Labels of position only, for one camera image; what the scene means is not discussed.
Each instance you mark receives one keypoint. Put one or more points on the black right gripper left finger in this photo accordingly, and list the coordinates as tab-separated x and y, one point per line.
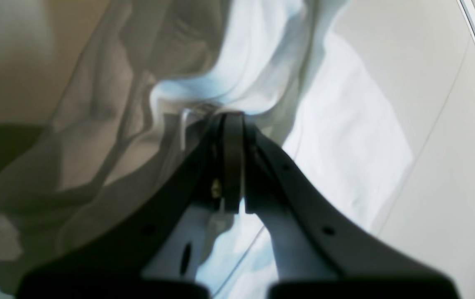
155	252

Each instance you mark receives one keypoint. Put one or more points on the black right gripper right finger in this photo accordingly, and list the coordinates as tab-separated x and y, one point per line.
319	252

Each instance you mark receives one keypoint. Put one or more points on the white T-shirt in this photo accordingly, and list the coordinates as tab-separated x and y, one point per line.
151	72

